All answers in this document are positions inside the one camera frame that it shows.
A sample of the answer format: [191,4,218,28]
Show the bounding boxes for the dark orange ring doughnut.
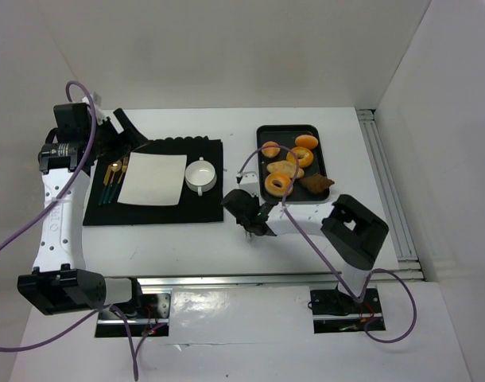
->
[286,146,314,168]

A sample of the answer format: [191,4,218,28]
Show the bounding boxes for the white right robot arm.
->
[221,189,389,303]

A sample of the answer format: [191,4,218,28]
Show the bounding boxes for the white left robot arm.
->
[17,103,148,316]

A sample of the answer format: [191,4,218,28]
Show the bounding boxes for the oblong tan bread roll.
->
[266,160,305,179]

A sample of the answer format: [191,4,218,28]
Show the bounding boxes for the white square plate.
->
[117,152,187,206]

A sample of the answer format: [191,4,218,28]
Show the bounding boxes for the small round bun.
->
[261,141,281,158]

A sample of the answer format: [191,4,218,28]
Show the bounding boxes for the black cloth placemat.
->
[83,136,223,227]

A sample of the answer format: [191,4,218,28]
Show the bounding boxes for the brown chocolate croissant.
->
[299,173,335,195]

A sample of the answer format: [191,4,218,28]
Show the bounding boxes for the black baking tray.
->
[255,124,332,205]

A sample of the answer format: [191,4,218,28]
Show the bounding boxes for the orange round bun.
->
[295,134,319,150]

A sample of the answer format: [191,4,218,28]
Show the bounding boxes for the gold spoon teal handle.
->
[102,160,122,205]

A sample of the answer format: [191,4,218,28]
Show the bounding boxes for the gold fork teal handle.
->
[105,155,129,204]

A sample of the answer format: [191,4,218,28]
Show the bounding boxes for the gold knife teal handle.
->
[98,165,112,205]

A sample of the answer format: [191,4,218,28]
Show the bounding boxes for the pale orange ring doughnut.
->
[264,172,293,197]

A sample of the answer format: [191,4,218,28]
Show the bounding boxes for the white two-handled soup bowl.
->
[184,157,217,197]

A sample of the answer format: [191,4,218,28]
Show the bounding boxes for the aluminium table edge rail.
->
[138,273,338,287]

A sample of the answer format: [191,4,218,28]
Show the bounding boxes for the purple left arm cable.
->
[0,80,142,381]

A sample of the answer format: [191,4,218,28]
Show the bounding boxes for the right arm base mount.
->
[308,288,386,334]

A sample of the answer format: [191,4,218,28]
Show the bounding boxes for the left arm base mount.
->
[95,290,172,339]

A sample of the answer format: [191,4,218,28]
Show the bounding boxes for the aluminium side rail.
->
[356,110,425,282]

